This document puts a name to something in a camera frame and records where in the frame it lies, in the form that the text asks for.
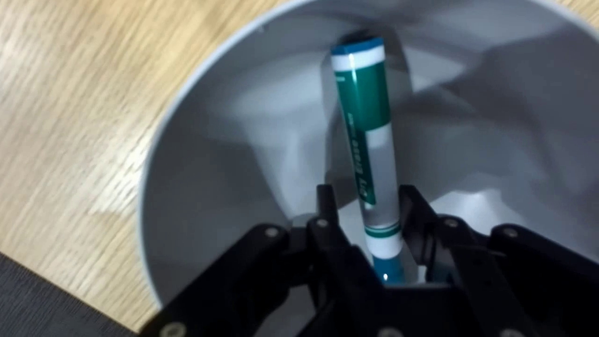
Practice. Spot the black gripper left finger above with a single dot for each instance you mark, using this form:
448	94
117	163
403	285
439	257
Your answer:
274	281

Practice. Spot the green marker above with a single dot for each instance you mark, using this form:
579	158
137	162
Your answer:
367	124

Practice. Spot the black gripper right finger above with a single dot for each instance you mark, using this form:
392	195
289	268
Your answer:
512	281

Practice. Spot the grey bowl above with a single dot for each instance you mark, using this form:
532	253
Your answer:
236	156

